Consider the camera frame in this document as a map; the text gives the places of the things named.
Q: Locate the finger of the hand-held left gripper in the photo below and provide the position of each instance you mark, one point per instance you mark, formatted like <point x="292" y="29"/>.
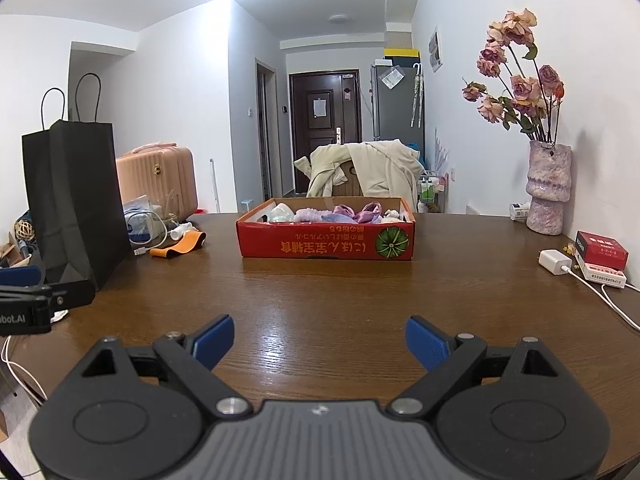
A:
<point x="20" y="276"/>
<point x="70" y="292"/>

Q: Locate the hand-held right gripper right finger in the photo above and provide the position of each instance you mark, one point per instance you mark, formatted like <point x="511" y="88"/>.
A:
<point x="427" y="342"/>

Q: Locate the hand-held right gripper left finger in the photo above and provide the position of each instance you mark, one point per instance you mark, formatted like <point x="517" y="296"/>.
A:
<point x="215" y="340"/>

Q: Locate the white plastic-wrapped item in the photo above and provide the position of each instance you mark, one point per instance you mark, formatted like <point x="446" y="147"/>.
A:
<point x="392" y="215"/>

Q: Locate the pale green mesh bath ball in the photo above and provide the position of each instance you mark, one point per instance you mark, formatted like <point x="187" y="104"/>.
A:
<point x="280" y="213"/>

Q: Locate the red cardboard box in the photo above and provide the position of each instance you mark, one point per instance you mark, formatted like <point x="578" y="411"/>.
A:
<point x="325" y="242"/>

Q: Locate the purple towel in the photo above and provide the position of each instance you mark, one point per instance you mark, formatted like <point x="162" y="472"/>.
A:
<point x="360" y="214"/>

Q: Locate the lavender fluffy cloth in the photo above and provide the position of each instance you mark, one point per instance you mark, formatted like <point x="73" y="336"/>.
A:
<point x="310" y="215"/>

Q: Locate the crumpled white tissue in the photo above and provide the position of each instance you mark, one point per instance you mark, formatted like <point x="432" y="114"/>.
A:
<point x="59" y="315"/>

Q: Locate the woven rattan ball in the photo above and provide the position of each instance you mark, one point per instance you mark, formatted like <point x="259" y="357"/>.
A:
<point x="24" y="230"/>

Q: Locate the black paper bag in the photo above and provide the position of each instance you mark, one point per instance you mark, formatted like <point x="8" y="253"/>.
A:
<point x="75" y="200"/>

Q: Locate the tissue pack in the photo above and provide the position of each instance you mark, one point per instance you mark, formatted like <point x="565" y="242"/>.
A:
<point x="140" y="220"/>

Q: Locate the small white bottle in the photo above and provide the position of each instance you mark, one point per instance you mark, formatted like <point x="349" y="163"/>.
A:
<point x="180" y="231"/>

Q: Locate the clear glass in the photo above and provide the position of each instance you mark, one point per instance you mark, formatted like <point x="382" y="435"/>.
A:
<point x="171" y="207"/>

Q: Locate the pink suitcase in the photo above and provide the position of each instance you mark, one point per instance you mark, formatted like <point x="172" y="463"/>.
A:
<point x="155" y="180"/>

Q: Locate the white charger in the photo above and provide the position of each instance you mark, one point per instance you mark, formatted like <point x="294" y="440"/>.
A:
<point x="554" y="261"/>

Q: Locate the white mop pole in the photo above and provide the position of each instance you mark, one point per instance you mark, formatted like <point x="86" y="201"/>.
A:
<point x="214" y="185"/>

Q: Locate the small white box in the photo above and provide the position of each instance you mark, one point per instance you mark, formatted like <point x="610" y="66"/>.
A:
<point x="520" y="211"/>

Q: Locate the beige coat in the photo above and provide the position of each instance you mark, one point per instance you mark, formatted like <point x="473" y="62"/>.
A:
<point x="385" y="170"/>

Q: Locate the wooden chair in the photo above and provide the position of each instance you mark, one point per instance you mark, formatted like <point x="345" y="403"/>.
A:
<point x="347" y="180"/>

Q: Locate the white power strip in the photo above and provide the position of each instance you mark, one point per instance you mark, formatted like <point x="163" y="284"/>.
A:
<point x="600" y="276"/>

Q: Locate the pink textured vase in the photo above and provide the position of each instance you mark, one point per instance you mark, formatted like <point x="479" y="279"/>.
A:
<point x="547" y="185"/>

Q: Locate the grey interior door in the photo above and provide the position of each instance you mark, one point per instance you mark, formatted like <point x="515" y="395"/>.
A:
<point x="265" y="135"/>

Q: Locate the dark brown entrance door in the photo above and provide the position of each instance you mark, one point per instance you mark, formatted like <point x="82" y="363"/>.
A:
<point x="325" y="155"/>

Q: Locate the grey refrigerator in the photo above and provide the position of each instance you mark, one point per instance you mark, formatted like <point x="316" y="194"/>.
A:
<point x="395" y="110"/>

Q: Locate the white folded umbrella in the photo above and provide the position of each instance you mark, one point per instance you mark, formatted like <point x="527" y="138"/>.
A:
<point x="416" y="95"/>

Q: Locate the paper note on door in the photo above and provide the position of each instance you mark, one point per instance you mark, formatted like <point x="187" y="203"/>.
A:
<point x="320" y="107"/>

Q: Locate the clear plastic bag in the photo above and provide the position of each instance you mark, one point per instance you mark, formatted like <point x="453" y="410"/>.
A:
<point x="392" y="77"/>

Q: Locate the dried rose bouquet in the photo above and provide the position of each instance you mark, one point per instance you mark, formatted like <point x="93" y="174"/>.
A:
<point x="525" y="90"/>

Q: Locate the yellow box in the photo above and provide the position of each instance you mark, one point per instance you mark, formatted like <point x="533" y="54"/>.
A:
<point x="401" y="53"/>

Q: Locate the round ceiling lamp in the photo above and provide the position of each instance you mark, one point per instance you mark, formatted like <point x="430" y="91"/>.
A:
<point x="339" y="18"/>

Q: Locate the wall picture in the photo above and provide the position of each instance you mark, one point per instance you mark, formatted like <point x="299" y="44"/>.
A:
<point x="436" y="50"/>

